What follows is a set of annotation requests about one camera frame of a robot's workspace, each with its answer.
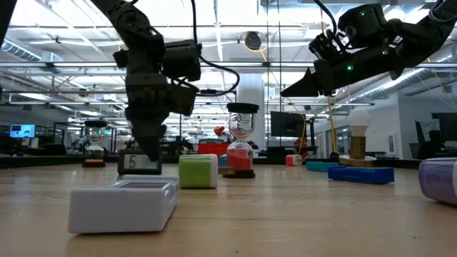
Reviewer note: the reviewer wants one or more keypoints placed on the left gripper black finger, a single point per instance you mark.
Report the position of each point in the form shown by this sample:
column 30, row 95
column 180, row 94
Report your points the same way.
column 150, row 142

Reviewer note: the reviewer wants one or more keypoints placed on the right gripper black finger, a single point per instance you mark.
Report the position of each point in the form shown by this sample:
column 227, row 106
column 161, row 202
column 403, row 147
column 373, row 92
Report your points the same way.
column 307, row 87

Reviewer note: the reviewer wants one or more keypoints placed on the small black digital display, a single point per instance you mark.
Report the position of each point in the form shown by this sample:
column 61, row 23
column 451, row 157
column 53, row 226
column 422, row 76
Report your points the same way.
column 137, row 162

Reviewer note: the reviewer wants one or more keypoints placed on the pink USB wall charger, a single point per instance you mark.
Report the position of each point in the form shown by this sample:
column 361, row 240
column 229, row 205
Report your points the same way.
column 291, row 160

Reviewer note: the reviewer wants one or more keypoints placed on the cyan spool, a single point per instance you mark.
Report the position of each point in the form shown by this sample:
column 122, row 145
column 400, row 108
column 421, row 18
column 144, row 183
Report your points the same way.
column 223, row 160

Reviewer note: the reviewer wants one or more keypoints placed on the small teal digital display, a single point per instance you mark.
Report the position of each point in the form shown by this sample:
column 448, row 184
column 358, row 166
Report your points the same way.
column 319, row 166

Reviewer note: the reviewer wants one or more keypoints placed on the hourglass with red sand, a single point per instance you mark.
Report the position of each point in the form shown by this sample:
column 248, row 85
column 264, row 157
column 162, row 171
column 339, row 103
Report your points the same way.
column 240, row 157

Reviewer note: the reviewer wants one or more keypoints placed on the small blue digital display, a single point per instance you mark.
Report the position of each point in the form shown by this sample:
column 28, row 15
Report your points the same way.
column 360, row 175

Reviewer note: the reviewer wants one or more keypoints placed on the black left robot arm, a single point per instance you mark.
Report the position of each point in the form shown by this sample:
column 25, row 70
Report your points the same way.
column 132, row 25

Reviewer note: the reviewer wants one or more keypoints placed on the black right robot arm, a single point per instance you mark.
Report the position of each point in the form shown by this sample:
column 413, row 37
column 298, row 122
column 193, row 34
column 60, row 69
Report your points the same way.
column 428, row 32

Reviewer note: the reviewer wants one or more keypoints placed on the black monitor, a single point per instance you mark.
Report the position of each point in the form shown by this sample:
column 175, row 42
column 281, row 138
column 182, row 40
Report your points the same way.
column 287, row 124
column 448, row 128

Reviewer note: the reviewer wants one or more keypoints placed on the white bulb on brass stand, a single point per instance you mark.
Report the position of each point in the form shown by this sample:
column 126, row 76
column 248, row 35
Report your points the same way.
column 358, row 123

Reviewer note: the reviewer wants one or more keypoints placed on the green spool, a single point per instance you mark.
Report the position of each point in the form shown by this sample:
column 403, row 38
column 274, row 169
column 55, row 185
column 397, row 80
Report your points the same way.
column 194, row 171

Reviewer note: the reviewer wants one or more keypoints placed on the hourglass with orange sand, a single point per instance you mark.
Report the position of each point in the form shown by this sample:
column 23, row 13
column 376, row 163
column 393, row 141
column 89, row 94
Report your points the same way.
column 94, row 163

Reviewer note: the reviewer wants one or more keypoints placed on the red plastic basket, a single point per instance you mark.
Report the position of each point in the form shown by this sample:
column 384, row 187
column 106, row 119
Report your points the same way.
column 212, row 149

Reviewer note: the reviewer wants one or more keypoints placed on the small white digital display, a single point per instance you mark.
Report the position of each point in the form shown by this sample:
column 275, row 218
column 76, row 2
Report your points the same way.
column 118, row 210

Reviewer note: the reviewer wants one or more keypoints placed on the person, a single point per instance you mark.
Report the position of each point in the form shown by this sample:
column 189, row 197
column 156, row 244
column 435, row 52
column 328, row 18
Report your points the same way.
column 433, row 142

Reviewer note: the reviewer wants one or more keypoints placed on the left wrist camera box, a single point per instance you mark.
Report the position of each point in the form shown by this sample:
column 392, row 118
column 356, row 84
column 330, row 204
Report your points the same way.
column 184, row 100

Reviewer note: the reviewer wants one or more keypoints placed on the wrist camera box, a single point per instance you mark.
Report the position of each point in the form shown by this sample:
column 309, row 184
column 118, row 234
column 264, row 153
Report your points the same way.
column 323, row 48
column 184, row 100

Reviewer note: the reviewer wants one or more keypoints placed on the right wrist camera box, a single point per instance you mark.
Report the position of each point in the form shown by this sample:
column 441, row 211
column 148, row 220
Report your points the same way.
column 323, row 48

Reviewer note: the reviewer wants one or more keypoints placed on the black aluminium table frame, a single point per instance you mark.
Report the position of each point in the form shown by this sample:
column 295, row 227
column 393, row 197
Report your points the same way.
column 35, row 161

